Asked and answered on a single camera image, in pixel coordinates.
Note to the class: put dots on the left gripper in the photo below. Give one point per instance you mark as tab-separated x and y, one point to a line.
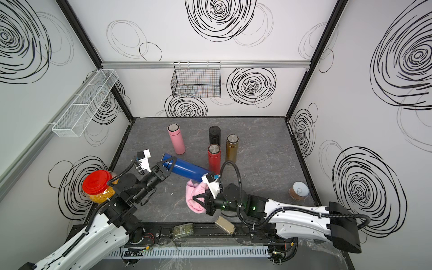
160	171

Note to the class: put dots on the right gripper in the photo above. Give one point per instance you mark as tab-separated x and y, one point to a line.
211	203

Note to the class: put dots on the blue thermos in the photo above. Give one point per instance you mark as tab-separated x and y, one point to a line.
187	170

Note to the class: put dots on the pink thermos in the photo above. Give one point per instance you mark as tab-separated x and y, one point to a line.
176	138

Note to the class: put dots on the red thermos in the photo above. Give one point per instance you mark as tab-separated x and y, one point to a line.
214	158

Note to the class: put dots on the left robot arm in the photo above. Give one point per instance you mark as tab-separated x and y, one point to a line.
113	223

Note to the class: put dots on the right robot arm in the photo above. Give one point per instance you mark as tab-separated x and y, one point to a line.
333	223

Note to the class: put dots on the gold thermos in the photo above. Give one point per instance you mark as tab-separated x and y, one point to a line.
232	143

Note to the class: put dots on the black thermos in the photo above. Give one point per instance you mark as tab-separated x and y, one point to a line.
214	135

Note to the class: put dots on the beige sponge block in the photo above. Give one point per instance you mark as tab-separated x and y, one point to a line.
225	225

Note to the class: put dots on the green scouring pad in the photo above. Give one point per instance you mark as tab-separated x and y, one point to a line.
182	231

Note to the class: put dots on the red lid snack jar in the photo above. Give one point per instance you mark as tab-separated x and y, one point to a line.
96	188

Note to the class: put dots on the white lid can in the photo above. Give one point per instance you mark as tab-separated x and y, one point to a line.
299	191

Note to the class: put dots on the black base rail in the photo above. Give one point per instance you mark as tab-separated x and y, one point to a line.
158	234

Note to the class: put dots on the white cable duct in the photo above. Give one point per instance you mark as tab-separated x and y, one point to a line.
192	252

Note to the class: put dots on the black wire basket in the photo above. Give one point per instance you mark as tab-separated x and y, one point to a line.
199	79

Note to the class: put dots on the white wire shelf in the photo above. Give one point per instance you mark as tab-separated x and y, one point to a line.
94	102

